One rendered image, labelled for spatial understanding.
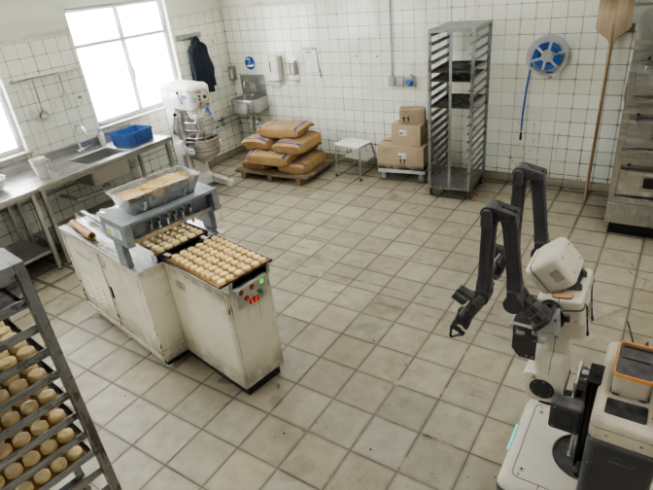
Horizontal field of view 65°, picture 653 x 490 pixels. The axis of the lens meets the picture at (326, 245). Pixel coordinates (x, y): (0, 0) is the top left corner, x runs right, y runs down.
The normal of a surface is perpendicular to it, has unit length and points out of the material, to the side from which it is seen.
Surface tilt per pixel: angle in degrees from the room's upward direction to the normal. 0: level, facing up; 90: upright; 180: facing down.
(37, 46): 90
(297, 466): 0
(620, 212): 89
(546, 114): 90
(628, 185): 91
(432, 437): 0
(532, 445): 0
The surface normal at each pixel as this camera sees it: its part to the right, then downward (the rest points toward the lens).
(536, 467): -0.10, -0.88
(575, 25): -0.54, 0.44
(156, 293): 0.73, 0.25
